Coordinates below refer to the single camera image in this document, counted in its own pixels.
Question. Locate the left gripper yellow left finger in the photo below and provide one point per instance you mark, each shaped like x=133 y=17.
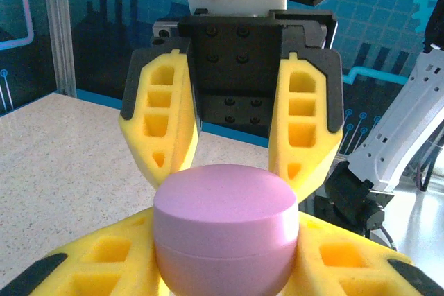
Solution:
x=86 y=268

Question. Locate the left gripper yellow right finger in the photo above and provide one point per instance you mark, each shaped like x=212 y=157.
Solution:
x=354 y=268

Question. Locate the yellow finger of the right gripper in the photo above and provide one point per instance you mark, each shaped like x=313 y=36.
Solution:
x=184 y=129
x=312 y=157

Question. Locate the purple earbud charging case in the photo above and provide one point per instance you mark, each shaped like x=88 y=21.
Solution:
x=225 y=233

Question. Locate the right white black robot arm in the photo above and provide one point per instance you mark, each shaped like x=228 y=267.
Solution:
x=399 y=119

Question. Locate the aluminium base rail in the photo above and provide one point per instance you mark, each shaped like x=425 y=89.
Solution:
x=426 y=226

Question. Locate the aluminium frame post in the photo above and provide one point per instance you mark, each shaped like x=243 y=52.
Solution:
x=59 y=32

